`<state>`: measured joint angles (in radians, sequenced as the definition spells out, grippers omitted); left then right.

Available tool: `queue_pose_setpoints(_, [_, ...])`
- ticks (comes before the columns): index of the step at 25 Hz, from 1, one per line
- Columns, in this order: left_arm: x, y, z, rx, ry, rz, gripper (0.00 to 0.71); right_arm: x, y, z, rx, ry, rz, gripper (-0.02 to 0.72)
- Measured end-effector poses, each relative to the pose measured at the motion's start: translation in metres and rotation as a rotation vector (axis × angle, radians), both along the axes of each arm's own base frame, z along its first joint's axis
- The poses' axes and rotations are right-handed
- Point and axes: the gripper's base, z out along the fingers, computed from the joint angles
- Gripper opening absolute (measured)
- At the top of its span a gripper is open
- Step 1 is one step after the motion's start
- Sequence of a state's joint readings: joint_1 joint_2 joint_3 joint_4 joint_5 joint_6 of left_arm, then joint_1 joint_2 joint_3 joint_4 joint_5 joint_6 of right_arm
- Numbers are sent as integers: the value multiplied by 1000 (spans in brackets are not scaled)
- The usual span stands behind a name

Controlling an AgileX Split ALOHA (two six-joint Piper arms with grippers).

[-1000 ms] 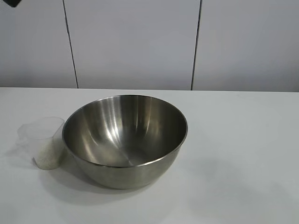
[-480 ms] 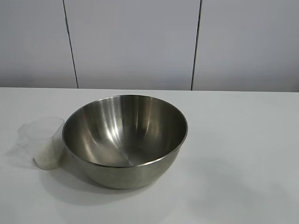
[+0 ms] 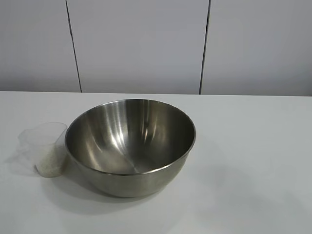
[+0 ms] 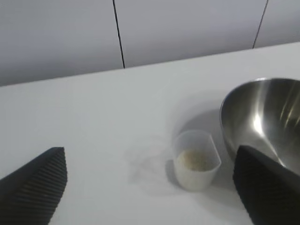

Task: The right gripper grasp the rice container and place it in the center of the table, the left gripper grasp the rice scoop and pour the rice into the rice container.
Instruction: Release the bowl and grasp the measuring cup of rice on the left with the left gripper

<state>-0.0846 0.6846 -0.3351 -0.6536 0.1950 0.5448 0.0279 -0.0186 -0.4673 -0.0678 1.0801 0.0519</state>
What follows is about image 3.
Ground white rice grains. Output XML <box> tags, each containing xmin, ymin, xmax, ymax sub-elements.
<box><xmin>34</xmin><ymin>148</ymin><xmax>68</xmax><ymax>177</ymax></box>

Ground stainless steel mixing bowl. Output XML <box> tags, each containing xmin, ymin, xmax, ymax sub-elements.
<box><xmin>64</xmin><ymin>98</ymin><xmax>197</xmax><ymax>198</ymax></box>

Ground clear plastic measuring cup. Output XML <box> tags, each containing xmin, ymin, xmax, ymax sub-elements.
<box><xmin>18</xmin><ymin>122</ymin><xmax>69</xmax><ymax>177</ymax></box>

